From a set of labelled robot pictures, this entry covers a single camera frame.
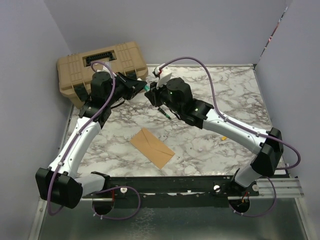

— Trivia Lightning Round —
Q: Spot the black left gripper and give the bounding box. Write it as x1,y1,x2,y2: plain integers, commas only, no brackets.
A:
106,72,147,106

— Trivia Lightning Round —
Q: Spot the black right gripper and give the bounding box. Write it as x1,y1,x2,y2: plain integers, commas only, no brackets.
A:
146,77,183,116

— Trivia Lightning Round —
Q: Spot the white green glue stick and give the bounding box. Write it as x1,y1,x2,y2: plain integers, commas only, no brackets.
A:
144,85,150,92

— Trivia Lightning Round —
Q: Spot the green black glue pen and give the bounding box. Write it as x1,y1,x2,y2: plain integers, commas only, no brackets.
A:
157,107,172,120

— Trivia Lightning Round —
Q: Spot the brown paper envelope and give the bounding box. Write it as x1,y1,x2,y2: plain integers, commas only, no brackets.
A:
130,128,175,169

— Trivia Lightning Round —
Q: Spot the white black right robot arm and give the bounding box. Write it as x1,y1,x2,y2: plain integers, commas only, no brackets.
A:
145,77,284,196

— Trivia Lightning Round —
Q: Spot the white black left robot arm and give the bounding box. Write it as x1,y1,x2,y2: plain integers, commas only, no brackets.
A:
35,71,147,209

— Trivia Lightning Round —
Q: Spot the tan plastic toolbox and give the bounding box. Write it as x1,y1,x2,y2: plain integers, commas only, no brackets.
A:
57,41,149,109

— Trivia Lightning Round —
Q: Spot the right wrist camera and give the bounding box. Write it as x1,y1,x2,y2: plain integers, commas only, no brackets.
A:
152,63,172,89

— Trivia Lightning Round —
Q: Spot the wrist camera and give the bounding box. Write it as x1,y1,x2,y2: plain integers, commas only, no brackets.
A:
101,61,115,74
152,63,172,89

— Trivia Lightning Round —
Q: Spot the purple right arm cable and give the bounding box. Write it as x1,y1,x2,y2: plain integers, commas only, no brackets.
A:
159,56,302,218

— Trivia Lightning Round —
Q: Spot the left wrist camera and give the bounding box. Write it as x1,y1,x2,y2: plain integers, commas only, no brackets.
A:
101,61,115,74

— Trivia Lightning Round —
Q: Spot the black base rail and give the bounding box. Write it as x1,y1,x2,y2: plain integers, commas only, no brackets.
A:
83,175,259,209

